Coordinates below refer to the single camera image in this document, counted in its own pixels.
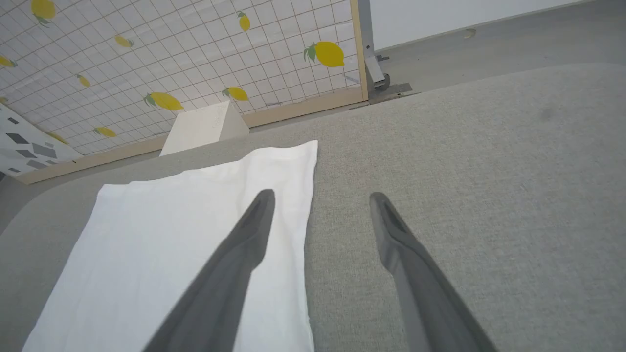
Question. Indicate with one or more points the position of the lemon print tile partition panel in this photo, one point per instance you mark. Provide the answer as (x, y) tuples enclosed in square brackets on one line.
[(195, 49)]

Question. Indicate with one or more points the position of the white box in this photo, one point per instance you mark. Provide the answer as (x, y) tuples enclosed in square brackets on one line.
[(205, 127)]

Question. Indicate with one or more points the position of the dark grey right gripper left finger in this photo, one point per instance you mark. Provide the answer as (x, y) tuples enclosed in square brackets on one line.
[(220, 288)]

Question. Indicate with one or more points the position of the grey fabric sofa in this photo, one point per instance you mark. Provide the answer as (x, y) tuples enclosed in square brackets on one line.
[(464, 220)]

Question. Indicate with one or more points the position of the white garment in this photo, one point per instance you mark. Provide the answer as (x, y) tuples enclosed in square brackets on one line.
[(146, 244)]

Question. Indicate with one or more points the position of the grey metal partition stand foot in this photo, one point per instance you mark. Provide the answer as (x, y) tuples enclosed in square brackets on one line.
[(376, 68)]

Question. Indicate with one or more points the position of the white panel grey diamond print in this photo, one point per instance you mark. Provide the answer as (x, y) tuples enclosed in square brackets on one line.
[(27, 146)]

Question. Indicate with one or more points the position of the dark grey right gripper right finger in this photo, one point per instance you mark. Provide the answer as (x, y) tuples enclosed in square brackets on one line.
[(425, 293)]

